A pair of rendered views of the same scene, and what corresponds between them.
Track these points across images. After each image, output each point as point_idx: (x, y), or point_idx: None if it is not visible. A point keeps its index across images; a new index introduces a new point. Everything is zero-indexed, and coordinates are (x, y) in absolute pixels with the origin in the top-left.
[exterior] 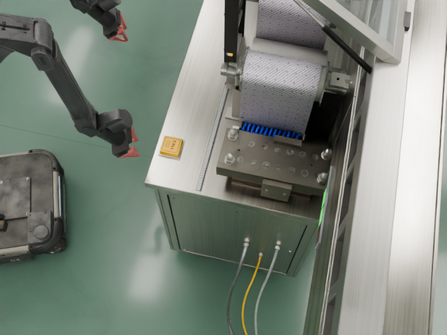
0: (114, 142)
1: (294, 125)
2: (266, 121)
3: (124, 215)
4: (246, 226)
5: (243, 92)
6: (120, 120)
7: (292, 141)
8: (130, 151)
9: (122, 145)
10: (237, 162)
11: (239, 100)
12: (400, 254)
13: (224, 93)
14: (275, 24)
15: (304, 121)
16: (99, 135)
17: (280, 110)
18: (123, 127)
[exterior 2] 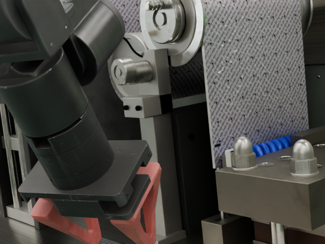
0: (99, 139)
1: (292, 115)
2: (255, 129)
3: None
4: None
5: (207, 38)
6: (96, 0)
7: (319, 128)
8: (152, 171)
9: (122, 156)
10: (318, 168)
11: (170, 158)
12: None
13: (102, 239)
14: (132, 5)
15: (301, 88)
16: (61, 70)
17: (267, 70)
18: (114, 26)
